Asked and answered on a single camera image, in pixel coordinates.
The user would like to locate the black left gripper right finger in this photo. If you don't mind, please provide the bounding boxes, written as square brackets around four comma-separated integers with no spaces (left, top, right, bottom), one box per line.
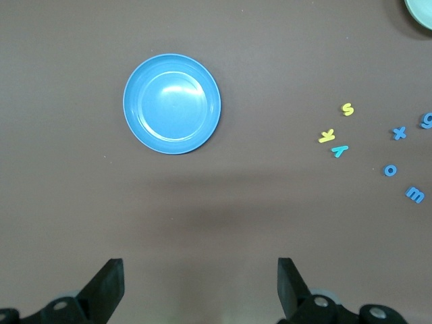
[277,257,406,324]

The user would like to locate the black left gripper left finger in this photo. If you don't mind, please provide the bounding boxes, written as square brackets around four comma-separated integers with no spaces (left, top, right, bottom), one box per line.
[0,258,126,324]

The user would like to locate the teal foam letter y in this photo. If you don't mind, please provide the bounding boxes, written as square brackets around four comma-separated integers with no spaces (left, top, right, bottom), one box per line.
[330,144,350,159]

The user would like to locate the yellow foam letter k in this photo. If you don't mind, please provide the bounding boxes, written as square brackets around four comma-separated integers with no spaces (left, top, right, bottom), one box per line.
[317,128,335,144]

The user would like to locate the brown table cover sheet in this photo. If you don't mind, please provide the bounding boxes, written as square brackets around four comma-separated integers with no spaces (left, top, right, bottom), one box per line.
[0,0,432,324]

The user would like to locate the blue foam letter m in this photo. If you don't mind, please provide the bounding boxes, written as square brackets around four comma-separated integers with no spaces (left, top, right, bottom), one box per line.
[404,186,425,205]

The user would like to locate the blue plate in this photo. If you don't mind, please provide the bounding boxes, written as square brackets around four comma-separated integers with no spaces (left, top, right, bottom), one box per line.
[122,53,223,155]

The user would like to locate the green plate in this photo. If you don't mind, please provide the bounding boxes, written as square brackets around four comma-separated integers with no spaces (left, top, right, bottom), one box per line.
[404,0,432,34]

